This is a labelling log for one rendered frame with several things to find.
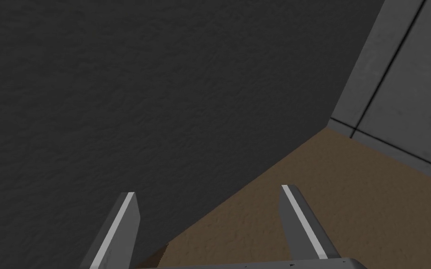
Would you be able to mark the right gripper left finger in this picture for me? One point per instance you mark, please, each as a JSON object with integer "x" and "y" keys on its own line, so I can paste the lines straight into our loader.
{"x": 120, "y": 233}

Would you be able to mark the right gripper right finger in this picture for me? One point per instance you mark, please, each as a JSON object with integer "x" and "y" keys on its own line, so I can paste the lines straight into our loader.
{"x": 303, "y": 228}

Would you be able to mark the grey panelled door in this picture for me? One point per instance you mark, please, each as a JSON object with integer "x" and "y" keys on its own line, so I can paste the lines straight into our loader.
{"x": 406, "y": 82}

